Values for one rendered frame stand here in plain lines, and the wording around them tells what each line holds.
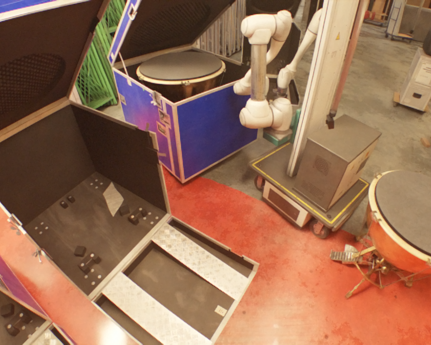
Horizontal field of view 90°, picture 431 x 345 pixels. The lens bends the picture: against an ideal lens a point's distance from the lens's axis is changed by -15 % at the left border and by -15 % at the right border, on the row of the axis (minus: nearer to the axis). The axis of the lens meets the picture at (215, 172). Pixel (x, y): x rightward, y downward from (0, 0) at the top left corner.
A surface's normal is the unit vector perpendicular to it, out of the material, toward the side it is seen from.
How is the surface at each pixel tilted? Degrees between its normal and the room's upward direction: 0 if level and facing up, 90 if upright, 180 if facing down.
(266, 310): 0
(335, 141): 0
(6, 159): 90
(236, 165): 0
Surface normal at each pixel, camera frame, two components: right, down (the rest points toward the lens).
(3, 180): 0.85, 0.37
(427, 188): 0.00, -0.73
